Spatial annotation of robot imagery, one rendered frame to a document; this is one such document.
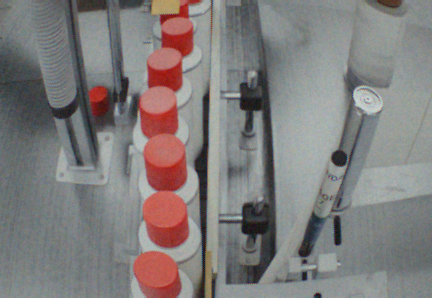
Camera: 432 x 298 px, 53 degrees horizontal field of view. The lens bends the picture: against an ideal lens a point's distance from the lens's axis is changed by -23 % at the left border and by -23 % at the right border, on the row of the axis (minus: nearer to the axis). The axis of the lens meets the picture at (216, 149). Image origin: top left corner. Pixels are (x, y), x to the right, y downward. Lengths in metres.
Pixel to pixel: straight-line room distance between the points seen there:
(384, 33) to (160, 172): 0.39
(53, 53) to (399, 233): 0.47
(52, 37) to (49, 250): 0.36
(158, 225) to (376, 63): 0.44
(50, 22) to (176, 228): 0.19
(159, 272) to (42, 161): 0.43
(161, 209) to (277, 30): 0.51
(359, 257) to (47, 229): 0.42
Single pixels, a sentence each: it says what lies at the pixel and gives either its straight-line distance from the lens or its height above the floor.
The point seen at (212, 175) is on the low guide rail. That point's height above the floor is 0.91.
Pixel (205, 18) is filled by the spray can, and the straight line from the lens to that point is 0.62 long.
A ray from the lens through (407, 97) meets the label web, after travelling 0.55.
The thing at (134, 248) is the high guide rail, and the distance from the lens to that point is 0.51.
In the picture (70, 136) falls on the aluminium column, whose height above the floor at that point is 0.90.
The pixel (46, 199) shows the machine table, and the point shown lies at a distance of 0.72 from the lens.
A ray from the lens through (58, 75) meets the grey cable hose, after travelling 0.42.
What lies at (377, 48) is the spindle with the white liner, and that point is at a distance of 0.70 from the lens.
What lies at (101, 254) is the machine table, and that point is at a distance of 0.66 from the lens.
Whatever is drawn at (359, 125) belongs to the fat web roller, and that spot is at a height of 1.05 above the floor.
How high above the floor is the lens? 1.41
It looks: 53 degrees down
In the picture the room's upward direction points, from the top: 1 degrees clockwise
